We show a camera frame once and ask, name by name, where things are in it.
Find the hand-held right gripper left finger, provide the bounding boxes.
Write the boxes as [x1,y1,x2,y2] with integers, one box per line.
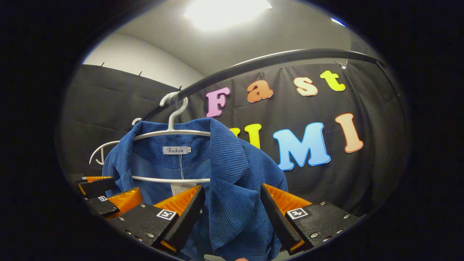
[108,184,206,256]

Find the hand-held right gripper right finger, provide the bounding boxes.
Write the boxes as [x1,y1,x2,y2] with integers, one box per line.
[260,183,363,256]

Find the blue corduroy jacket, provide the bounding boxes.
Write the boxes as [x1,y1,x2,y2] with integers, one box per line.
[102,118,289,261]

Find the white plastic hanger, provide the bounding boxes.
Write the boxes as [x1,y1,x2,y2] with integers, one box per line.
[131,92,211,183]
[89,117,142,166]

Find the black metal clothes rack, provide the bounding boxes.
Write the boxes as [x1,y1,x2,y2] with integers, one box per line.
[142,48,408,122]

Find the large ceiling light panel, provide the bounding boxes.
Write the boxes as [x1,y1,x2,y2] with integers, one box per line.
[183,0,273,30]

